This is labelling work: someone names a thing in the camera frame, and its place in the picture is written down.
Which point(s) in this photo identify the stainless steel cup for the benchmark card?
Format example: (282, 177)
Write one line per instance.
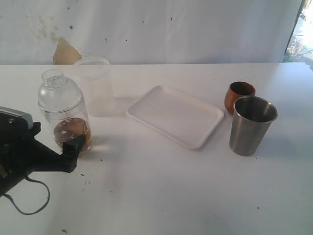
(252, 117)

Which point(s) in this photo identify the white rectangular tray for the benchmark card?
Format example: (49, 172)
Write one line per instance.
(181, 117)

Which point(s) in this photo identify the clear domed shaker lid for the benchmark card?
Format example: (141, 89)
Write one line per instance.
(58, 93)

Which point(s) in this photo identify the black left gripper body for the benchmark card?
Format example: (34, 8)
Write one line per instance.
(20, 153)

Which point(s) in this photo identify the clear plastic shaker cup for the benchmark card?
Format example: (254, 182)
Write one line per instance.
(53, 118)

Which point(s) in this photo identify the translucent plastic container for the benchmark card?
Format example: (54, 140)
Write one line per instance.
(93, 75)

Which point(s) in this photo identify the brown almonds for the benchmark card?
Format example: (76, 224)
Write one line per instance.
(72, 128)

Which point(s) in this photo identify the brown wooden cup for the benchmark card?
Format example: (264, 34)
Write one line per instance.
(236, 90)

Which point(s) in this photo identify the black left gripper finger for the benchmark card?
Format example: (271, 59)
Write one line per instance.
(67, 161)

